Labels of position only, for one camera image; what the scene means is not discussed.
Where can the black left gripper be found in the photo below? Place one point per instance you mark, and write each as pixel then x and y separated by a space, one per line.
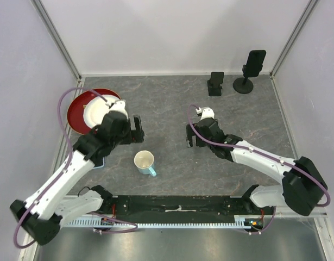
pixel 136 136

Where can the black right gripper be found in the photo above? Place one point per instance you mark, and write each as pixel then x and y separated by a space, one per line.
pixel 190 132

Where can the black folding phone stand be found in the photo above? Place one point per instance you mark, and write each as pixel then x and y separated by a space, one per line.
pixel 214 84

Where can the black round-base phone holder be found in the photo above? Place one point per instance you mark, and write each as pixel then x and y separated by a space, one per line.
pixel 243 85

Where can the black phone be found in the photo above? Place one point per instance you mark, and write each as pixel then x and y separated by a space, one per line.
pixel 254 63

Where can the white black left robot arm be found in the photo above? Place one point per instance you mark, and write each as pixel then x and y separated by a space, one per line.
pixel 44 213

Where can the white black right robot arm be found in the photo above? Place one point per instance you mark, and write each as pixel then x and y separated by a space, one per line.
pixel 299 184

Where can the light blue mug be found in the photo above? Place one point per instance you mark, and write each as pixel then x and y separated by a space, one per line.
pixel 144 161

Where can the white round plate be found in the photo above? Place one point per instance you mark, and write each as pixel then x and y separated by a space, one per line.
pixel 95 110

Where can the red round tray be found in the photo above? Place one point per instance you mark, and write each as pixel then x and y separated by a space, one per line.
pixel 76 109

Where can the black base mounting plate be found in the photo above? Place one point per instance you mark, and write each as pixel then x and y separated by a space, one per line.
pixel 150 208

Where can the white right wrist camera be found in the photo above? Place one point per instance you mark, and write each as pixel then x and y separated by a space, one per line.
pixel 205 113

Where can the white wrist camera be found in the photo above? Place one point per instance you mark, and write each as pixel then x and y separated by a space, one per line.
pixel 205 113
pixel 118 106

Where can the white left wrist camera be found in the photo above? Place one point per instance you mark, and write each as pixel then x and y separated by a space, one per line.
pixel 118 106

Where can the aluminium frame post left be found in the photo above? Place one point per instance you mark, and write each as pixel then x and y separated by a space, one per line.
pixel 47 21

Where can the aluminium frame post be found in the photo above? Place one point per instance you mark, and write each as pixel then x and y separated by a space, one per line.
pixel 47 21
pixel 303 19

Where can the aluminium frame post right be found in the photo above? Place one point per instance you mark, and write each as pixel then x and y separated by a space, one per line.
pixel 303 19

